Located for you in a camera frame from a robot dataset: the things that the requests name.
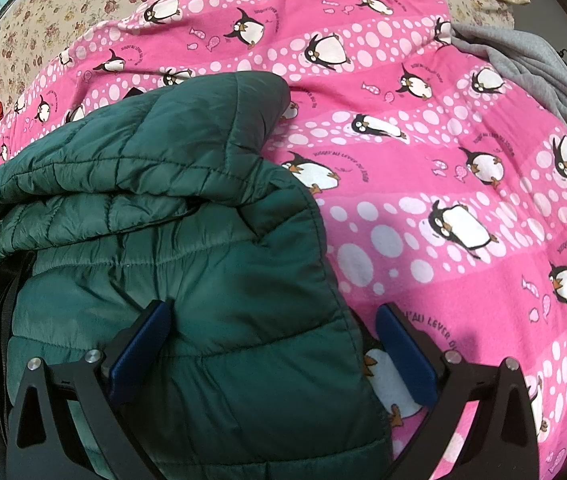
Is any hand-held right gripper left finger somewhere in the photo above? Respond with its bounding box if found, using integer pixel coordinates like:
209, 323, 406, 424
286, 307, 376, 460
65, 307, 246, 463
5, 299, 174, 480

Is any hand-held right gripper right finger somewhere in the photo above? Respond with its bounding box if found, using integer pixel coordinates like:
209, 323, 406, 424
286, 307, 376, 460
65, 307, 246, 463
374, 303, 540, 480

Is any green quilted puffer jacket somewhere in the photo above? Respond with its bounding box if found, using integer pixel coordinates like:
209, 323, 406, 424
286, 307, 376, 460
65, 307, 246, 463
0, 71, 394, 480

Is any pink penguin print blanket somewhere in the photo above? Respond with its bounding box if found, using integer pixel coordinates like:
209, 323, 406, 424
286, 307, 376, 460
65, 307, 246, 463
0, 0, 567, 480

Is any grey sweatshirt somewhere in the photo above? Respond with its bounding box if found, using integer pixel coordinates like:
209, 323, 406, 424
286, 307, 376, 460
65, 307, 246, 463
451, 22, 567, 171

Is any floral bed sheet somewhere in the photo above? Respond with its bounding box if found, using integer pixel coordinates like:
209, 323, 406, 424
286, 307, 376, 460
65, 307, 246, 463
0, 0, 514, 96

